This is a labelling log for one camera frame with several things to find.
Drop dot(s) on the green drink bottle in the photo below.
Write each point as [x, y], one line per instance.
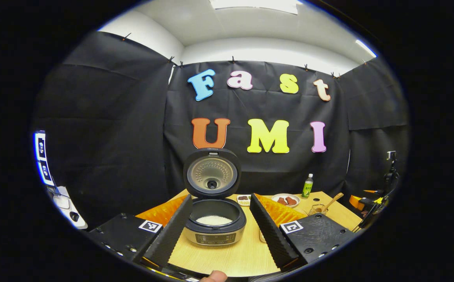
[307, 188]

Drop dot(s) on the black backdrop cloth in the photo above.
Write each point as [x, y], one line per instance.
[105, 129]

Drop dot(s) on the white device with black knob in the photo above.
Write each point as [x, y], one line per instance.
[68, 207]

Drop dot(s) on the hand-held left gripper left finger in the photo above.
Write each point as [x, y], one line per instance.
[172, 235]

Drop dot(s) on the brown meat piece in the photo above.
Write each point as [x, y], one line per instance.
[291, 201]
[281, 201]

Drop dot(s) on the white rice layer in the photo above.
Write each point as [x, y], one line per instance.
[214, 220]

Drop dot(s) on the white oval plate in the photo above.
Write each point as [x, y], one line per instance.
[285, 195]

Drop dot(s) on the clear box of white rice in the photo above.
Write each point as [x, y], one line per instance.
[262, 236]

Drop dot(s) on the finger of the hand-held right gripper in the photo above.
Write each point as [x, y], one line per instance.
[356, 201]

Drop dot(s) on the black rice cooker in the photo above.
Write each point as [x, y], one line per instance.
[211, 174]

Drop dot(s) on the white divided bean dish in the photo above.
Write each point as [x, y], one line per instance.
[244, 200]

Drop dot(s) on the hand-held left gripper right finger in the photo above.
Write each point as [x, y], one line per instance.
[270, 235]

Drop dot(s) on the wooden spoon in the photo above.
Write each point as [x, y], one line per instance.
[333, 200]

